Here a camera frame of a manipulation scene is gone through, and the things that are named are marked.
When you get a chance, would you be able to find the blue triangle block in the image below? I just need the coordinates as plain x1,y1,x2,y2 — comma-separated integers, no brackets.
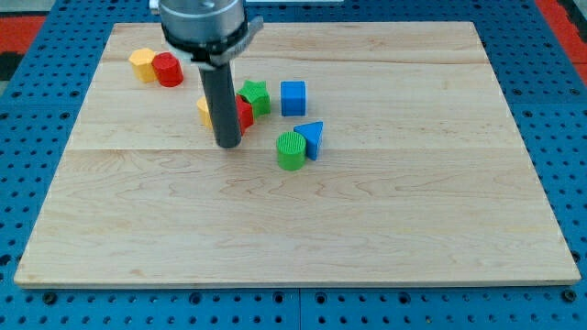
293,121,324,160

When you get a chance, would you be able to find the green star block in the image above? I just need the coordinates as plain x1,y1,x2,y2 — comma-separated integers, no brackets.
238,80,271,119

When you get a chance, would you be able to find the green cylinder block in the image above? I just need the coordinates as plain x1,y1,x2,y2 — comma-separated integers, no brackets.
276,131,306,171

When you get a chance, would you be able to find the yellow heart block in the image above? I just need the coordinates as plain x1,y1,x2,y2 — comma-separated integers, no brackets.
196,96,213,129

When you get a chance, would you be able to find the light wooden board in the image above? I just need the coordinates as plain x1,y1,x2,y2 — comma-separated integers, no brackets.
14,22,581,289

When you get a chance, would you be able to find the blue cube block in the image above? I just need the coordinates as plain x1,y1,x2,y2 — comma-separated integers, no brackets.
281,81,306,116

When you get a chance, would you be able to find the yellow hexagon block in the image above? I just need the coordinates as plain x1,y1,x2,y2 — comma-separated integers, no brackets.
128,48,157,83

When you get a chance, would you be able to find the red cylinder block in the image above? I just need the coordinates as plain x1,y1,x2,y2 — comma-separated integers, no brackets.
152,52,183,87

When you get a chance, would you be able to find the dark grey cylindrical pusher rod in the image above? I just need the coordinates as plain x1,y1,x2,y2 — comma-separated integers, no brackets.
199,64,241,149

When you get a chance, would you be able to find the red star block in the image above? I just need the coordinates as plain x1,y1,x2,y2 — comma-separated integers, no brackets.
236,94,254,135

